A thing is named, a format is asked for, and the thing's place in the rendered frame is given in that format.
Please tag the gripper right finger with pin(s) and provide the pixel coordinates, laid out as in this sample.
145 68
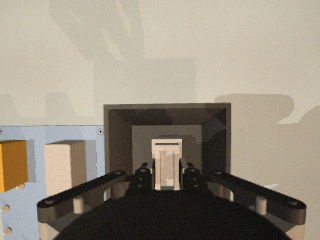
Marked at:
287 213

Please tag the orange block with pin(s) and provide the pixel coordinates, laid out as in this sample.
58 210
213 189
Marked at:
13 164

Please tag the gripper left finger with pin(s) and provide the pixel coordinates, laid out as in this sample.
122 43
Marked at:
57 211

